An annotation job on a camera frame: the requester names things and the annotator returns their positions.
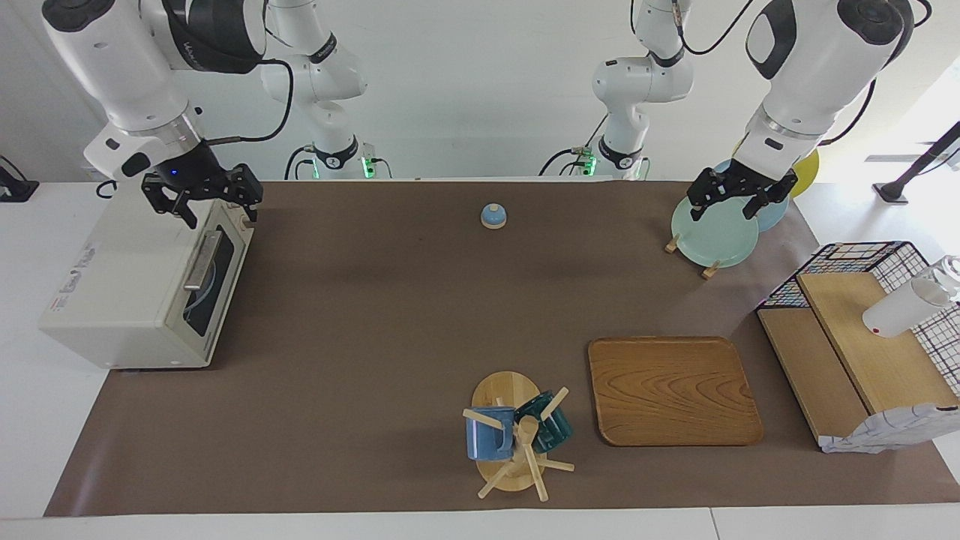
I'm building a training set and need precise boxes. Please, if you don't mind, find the black left arm base cable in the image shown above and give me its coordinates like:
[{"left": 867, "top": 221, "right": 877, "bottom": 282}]
[{"left": 538, "top": 112, "right": 610, "bottom": 178}]

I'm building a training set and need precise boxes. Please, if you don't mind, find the large light blue plate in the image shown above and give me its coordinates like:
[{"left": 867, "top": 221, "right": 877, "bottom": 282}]
[{"left": 711, "top": 157, "right": 790, "bottom": 233}]

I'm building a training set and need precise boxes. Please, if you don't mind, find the blue mug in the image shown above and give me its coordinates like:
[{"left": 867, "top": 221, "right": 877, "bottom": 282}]
[{"left": 465, "top": 406, "right": 518, "bottom": 461}]

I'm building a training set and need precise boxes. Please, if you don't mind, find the yellow plate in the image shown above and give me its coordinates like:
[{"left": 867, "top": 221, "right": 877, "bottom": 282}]
[{"left": 787, "top": 148, "right": 820, "bottom": 199}]

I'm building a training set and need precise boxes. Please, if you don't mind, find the wooden plate rack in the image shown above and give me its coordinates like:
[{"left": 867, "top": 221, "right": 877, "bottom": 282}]
[{"left": 664, "top": 232, "right": 722, "bottom": 281}]

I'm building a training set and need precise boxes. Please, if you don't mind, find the black stand leg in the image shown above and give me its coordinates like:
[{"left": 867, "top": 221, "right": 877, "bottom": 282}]
[{"left": 872, "top": 120, "right": 960, "bottom": 205}]

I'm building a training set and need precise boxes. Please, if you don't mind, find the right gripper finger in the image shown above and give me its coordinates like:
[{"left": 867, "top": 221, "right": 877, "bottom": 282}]
[
  {"left": 142, "top": 180, "right": 198, "bottom": 230},
  {"left": 228, "top": 164, "right": 264, "bottom": 224}
]

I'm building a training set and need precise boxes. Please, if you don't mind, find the wooden step shelf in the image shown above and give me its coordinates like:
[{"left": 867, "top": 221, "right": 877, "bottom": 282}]
[{"left": 757, "top": 271, "right": 960, "bottom": 443}]

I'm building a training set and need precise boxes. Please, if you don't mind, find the mint green plate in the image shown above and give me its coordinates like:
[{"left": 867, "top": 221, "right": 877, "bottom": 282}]
[{"left": 670, "top": 193, "right": 761, "bottom": 269}]

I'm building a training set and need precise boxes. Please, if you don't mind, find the dark green mug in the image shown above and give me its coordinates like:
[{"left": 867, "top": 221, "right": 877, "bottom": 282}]
[{"left": 514, "top": 390, "right": 575, "bottom": 454}]

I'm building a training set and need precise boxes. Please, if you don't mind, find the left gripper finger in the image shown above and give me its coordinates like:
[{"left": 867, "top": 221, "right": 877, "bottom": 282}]
[
  {"left": 688, "top": 169, "right": 722, "bottom": 222},
  {"left": 743, "top": 171, "right": 798, "bottom": 220}
]

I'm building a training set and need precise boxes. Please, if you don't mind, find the black arm gripper cable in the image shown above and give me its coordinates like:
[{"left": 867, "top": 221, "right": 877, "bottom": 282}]
[
  {"left": 671, "top": 0, "right": 935, "bottom": 147},
  {"left": 201, "top": 58, "right": 295, "bottom": 145}
]

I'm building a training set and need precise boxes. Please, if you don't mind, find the wooden mug tree stand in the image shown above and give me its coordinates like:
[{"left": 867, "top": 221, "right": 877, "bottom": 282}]
[{"left": 461, "top": 370, "right": 576, "bottom": 502}]

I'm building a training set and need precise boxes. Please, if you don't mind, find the white tumbler with clear lid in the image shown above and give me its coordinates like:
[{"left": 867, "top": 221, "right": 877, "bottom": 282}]
[{"left": 862, "top": 255, "right": 960, "bottom": 338}]

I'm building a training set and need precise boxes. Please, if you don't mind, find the wire and wood shelf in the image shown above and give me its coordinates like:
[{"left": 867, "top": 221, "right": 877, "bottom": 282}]
[{"left": 756, "top": 241, "right": 960, "bottom": 455}]

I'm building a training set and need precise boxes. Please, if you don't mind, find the black right arm gripper cable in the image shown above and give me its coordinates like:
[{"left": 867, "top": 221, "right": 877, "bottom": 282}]
[{"left": 201, "top": 58, "right": 295, "bottom": 145}]

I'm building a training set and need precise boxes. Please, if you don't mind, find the black left arm gripper cable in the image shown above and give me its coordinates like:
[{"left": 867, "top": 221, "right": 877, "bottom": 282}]
[{"left": 671, "top": 0, "right": 935, "bottom": 147}]

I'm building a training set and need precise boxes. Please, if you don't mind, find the wooden serving tray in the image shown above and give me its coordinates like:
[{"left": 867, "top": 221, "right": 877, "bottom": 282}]
[{"left": 587, "top": 336, "right": 764, "bottom": 448}]

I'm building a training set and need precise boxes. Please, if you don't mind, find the black right arm base cable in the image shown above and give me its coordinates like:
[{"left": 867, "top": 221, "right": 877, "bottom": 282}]
[{"left": 285, "top": 145, "right": 320, "bottom": 181}]

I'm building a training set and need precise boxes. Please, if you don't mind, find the black clamp device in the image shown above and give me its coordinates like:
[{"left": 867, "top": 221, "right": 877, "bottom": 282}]
[{"left": 0, "top": 155, "right": 40, "bottom": 203}]

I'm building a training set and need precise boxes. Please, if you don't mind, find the brown table mat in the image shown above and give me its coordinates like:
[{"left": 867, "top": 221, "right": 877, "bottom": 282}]
[{"left": 43, "top": 180, "right": 960, "bottom": 517}]

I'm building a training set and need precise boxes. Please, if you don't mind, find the black arm base cable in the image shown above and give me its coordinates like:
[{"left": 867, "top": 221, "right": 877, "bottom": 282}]
[
  {"left": 285, "top": 145, "right": 320, "bottom": 181},
  {"left": 538, "top": 112, "right": 610, "bottom": 178}
]

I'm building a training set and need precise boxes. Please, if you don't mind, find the cream toaster oven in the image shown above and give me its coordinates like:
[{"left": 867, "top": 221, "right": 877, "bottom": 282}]
[{"left": 39, "top": 180, "right": 256, "bottom": 370}]

